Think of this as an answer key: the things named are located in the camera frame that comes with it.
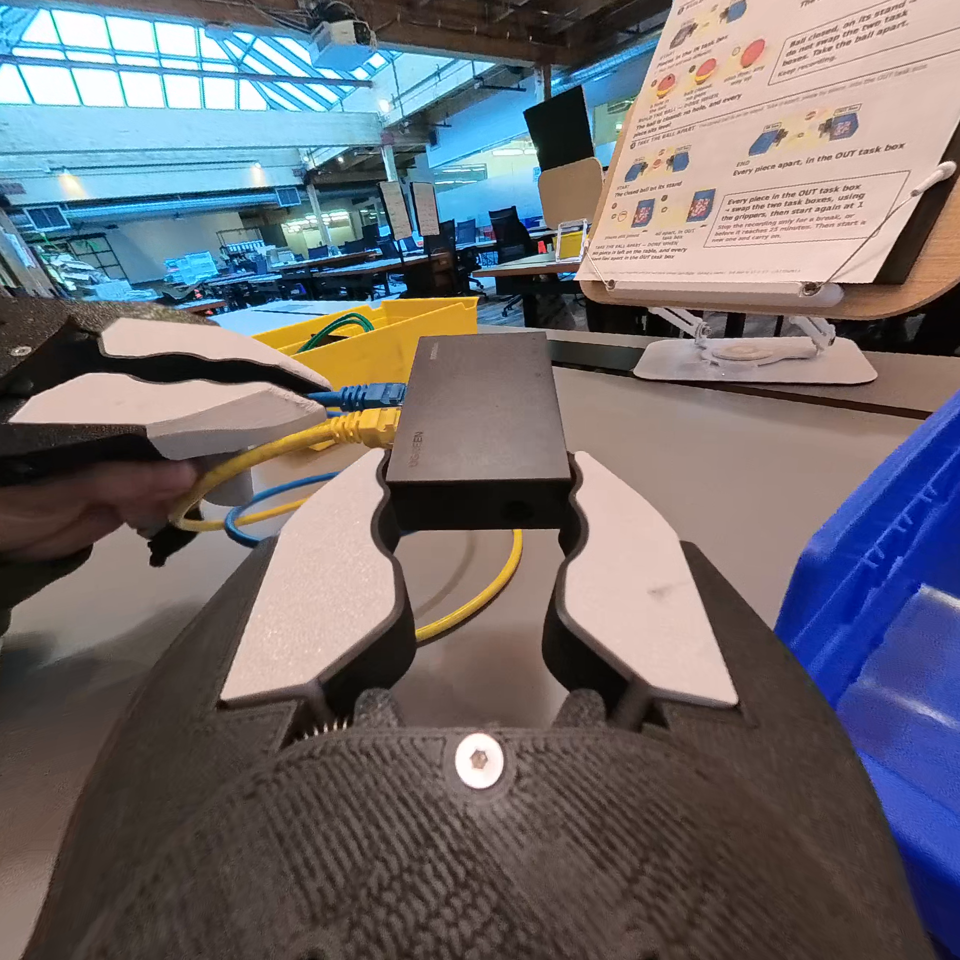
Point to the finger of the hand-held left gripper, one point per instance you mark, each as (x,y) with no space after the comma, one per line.
(195,345)
(187,416)

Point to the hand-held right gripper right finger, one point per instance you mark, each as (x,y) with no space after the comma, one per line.
(645,600)

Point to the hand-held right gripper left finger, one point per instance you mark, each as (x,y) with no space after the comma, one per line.
(315,592)

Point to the yellow plastic bin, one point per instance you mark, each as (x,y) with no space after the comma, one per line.
(420,330)

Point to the black network switch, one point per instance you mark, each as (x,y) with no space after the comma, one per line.
(480,420)

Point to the person's left hand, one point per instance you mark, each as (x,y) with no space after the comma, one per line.
(67,514)

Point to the blue plastic bin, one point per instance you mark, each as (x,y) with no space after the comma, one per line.
(900,600)

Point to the black office chair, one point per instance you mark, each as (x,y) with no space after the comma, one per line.
(510,232)

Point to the ceiling heater unit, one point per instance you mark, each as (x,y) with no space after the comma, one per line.
(337,41)

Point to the wooden document stand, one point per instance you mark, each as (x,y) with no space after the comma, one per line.
(570,195)
(885,304)

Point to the black monitor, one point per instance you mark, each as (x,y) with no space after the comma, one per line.
(559,127)

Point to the printed instruction sheet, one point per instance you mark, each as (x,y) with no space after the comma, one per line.
(750,112)

